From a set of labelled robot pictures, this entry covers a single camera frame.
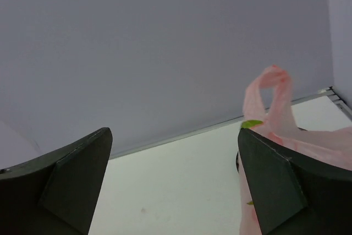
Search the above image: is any dark rimmed plate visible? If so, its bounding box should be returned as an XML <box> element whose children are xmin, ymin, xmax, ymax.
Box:
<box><xmin>235</xmin><ymin>152</ymin><xmax>239</xmax><ymax>173</ymax></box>

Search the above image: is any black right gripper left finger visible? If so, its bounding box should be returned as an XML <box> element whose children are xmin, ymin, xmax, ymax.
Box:
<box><xmin>1</xmin><ymin>128</ymin><xmax>113</xmax><ymax>234</ymax></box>

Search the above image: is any pink plastic bag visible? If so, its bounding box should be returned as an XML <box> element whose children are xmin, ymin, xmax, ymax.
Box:
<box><xmin>239</xmin><ymin>64</ymin><xmax>352</xmax><ymax>235</ymax></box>

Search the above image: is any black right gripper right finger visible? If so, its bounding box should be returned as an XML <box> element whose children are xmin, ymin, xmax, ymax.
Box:
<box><xmin>238</xmin><ymin>129</ymin><xmax>351</xmax><ymax>234</ymax></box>

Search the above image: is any green fake apple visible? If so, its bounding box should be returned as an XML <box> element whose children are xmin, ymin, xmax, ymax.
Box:
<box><xmin>240</xmin><ymin>119</ymin><xmax>263</xmax><ymax>129</ymax></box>

